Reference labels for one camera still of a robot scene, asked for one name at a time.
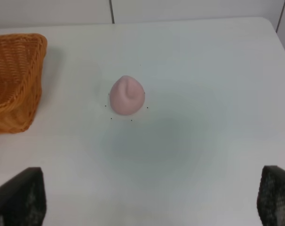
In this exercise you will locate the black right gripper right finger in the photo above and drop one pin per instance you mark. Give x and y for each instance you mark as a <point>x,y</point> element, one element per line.
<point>271,196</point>

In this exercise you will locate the pink peach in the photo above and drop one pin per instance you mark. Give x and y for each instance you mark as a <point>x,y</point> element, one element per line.
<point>126,96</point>

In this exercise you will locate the orange wicker basket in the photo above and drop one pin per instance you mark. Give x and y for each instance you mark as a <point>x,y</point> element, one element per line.
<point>21,62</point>

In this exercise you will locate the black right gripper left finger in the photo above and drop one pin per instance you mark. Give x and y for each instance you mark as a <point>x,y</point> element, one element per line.
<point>23,199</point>

